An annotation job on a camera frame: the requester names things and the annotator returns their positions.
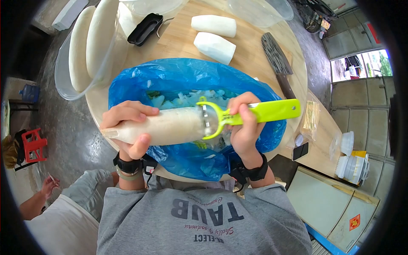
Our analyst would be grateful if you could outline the blue water jug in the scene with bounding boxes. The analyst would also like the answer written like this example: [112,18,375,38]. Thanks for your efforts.
[18,84,41,103]

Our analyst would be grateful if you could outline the person's left middle finger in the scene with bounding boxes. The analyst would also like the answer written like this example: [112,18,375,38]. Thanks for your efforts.
[100,112,149,129]

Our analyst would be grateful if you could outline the black wrist band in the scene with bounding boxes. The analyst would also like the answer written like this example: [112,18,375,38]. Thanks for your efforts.
[113,152,159,176]
[228,152,269,185]

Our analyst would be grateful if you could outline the stack of white plastic containers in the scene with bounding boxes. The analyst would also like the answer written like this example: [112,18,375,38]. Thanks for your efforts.
[334,131,370,186]

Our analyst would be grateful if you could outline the peeled white radish piece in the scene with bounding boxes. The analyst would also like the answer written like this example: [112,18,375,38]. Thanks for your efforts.
[193,32,237,66]
[191,15,237,38]

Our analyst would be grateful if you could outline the cleaver with wooden handle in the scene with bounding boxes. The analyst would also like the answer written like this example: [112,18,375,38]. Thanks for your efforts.
[261,32,297,100]

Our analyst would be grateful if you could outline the black phone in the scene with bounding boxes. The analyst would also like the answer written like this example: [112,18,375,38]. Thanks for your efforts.
[292,142,309,162]

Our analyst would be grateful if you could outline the person's right index finger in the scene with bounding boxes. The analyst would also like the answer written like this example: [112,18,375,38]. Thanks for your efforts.
[227,92,262,115]

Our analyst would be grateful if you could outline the whole white radish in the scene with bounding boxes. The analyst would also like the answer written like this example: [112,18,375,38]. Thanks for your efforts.
[69,5,97,93]
[86,0,120,81]

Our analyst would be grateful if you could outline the person's left hand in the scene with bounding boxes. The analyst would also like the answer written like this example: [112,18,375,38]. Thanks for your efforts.
[100,100,160,161]

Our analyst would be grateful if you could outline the white cabinet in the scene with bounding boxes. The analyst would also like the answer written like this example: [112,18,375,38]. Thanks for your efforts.
[286,166,381,254]

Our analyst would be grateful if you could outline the person's right hand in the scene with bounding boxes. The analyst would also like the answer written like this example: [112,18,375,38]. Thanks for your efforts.
[227,92,266,168]

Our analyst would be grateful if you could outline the red plastic stool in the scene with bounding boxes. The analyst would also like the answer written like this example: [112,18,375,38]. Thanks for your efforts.
[21,128,48,163]

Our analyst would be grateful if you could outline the blue plastic bag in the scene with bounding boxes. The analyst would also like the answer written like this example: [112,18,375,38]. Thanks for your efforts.
[108,58,287,182]

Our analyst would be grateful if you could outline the white block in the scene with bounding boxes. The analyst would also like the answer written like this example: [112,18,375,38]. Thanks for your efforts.
[51,0,89,32]

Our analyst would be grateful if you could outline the parked motorbike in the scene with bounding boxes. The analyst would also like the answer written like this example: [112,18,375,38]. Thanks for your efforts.
[293,0,339,39]

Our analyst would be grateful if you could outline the person's legs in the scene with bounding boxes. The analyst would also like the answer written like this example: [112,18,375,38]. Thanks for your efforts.
[61,169,120,222]

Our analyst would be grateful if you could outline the clear plastic container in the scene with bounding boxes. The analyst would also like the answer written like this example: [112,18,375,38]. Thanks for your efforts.
[226,0,295,29]

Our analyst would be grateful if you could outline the green peeler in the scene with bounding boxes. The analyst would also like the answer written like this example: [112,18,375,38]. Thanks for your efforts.
[196,96,301,141]

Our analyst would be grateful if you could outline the black plastic tray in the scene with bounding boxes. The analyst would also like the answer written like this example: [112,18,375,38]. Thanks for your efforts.
[127,13,164,47]

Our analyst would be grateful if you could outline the person's left thumb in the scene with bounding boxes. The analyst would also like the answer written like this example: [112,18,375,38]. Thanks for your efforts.
[129,133,152,160]

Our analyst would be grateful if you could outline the long white radish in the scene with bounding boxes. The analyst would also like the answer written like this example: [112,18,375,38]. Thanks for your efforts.
[101,107,211,146]

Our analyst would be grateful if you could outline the person's right thumb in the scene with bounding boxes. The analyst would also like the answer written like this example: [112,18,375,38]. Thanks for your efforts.
[237,103,256,136]

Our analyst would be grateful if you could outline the bamboo cutting board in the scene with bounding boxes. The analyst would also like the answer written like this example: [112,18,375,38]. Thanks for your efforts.
[157,0,293,69]

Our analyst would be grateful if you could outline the pile of radish peels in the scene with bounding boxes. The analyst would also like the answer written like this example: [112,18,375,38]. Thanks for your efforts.
[147,89,239,153]

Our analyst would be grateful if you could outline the person's left index finger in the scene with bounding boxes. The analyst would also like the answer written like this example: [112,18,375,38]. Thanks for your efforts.
[110,100,160,117]

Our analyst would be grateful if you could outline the bag of wooden skewers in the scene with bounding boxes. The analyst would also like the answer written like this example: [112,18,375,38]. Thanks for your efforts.
[299,92,321,141]

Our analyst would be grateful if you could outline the person's body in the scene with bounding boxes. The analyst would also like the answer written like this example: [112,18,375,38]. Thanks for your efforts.
[96,174,313,255]

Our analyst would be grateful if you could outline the grey metal door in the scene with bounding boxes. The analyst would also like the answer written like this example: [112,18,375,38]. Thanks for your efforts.
[321,8,400,200]

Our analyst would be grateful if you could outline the clear plastic tub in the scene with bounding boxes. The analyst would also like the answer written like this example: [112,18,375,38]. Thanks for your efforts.
[54,11,129,101]

